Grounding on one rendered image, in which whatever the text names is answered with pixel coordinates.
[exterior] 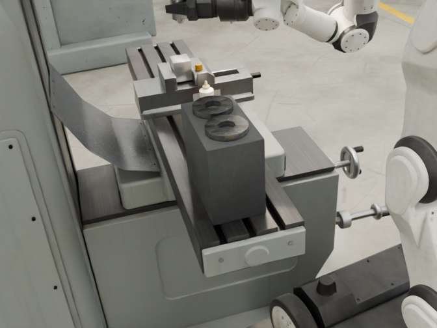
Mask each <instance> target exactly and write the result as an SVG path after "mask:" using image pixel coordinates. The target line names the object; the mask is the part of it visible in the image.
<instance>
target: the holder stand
mask: <svg viewBox="0 0 437 328"><path fill-rule="evenodd" d="M181 115H182V121H183V132H184V138H185V149H186V156H187V166H188V172H189V174H190V177H191V179H192V181H193V183H194V185H195V188H196V190H197V192H198V194H199V196H200V198H201V200H202V202H203V204H204V207H205V209H206V211H207V213H208V215H209V218H210V220H211V222H212V223H213V225H219V224H222V223H227V222H230V221H235V220H238V219H243V218H247V217H251V216H255V215H259V214H262V213H265V212H266V200H265V140H264V138H263V137H262V135H261V134H260V132H259V131H258V130H257V129H256V127H255V126H254V125H253V123H252V122H251V121H250V119H249V118H248V117H247V116H246V115H245V113H244V112H243V110H242V109H241V108H240V107H239V105H238V104H237V102H236V101H235V100H234V99H233V97H232V96H231V95H226V96H216V95H214V96H205V97H203V98H199V99H197V100H196V101H194V102H189V103H183V104H181Z"/></svg>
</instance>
